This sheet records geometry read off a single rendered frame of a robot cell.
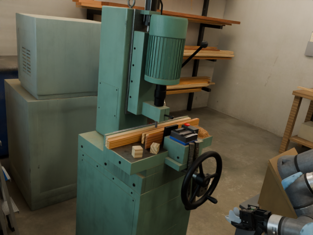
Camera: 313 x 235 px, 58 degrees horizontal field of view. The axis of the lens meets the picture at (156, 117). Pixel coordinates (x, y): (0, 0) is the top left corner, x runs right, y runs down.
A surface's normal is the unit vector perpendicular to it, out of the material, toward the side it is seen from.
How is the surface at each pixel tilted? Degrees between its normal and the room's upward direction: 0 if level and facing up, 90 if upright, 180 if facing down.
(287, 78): 90
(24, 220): 0
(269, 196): 90
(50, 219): 0
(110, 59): 90
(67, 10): 90
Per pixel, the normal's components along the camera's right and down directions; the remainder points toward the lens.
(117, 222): -0.72, 0.15
